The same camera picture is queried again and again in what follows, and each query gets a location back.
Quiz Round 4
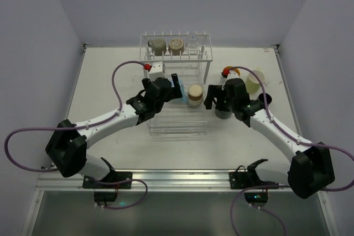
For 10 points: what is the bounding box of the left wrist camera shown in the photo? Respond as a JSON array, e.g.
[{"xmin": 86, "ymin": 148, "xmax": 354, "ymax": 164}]
[{"xmin": 148, "ymin": 61, "xmax": 165, "ymax": 82}]

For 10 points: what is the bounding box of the light blue mug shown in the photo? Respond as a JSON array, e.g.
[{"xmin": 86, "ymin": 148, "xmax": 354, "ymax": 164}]
[{"xmin": 171, "ymin": 79, "xmax": 188, "ymax": 104}]

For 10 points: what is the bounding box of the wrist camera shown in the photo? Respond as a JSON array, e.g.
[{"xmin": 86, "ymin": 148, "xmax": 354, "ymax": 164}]
[
  {"xmin": 221, "ymin": 69, "xmax": 240, "ymax": 86},
  {"xmin": 148, "ymin": 61, "xmax": 165, "ymax": 82}
]

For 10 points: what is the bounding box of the white wire dish rack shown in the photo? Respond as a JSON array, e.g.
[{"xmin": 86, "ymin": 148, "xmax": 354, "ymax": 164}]
[{"xmin": 139, "ymin": 30, "xmax": 214, "ymax": 136}]

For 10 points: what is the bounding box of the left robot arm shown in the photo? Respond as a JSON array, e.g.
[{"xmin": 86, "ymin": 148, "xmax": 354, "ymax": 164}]
[{"xmin": 45, "ymin": 74, "xmax": 183, "ymax": 185}]

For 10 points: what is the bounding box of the clear glass cup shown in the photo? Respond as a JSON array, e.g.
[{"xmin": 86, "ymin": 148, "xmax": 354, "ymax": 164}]
[{"xmin": 185, "ymin": 33, "xmax": 199, "ymax": 54}]

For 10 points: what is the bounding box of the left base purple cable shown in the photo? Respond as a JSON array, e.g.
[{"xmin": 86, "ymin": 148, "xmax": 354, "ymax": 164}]
[{"xmin": 82, "ymin": 177, "xmax": 148, "ymax": 210}]

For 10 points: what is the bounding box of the brown speckled cup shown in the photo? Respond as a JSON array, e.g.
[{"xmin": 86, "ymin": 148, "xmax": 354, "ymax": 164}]
[{"xmin": 168, "ymin": 38, "xmax": 185, "ymax": 56}]

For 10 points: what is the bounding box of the dark grey mug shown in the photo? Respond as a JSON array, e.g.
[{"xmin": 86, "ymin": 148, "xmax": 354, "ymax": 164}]
[{"xmin": 215, "ymin": 109, "xmax": 233, "ymax": 119}]

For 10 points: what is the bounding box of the olive green cup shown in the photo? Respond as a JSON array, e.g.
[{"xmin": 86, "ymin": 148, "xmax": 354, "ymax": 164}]
[{"xmin": 148, "ymin": 38, "xmax": 167, "ymax": 56}]

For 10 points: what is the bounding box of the brown and cream cup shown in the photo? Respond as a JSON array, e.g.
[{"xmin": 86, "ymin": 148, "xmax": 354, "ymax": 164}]
[{"xmin": 188, "ymin": 85, "xmax": 203, "ymax": 106}]

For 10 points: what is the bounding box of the dark blue glazed cup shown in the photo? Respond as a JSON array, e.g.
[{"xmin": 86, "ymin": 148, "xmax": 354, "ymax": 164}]
[{"xmin": 257, "ymin": 93, "xmax": 273, "ymax": 105}]

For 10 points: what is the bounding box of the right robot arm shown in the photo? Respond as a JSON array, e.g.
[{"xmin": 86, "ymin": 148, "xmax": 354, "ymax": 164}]
[{"xmin": 204, "ymin": 78, "xmax": 335, "ymax": 199}]

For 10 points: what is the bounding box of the light green mug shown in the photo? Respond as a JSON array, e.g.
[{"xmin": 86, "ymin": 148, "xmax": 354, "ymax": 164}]
[{"xmin": 245, "ymin": 69, "xmax": 266, "ymax": 94}]

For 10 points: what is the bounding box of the floral white mug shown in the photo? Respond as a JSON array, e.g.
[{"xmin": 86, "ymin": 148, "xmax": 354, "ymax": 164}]
[{"xmin": 221, "ymin": 66, "xmax": 241, "ymax": 78}]

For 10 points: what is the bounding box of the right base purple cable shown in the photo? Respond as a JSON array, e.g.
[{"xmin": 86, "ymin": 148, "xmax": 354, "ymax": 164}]
[{"xmin": 229, "ymin": 185, "xmax": 287, "ymax": 236}]

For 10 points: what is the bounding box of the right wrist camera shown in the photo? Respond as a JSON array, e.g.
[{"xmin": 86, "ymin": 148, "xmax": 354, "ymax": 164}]
[{"xmin": 221, "ymin": 69, "xmax": 240, "ymax": 86}]

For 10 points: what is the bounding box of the aluminium mounting rail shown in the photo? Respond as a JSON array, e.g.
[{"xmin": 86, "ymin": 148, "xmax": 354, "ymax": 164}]
[{"xmin": 35, "ymin": 168, "xmax": 327, "ymax": 192}]

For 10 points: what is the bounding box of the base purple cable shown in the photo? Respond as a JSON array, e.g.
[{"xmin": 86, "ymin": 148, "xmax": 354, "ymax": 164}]
[
  {"xmin": 82, "ymin": 177, "xmax": 148, "ymax": 210},
  {"xmin": 229, "ymin": 185, "xmax": 287, "ymax": 236}
]

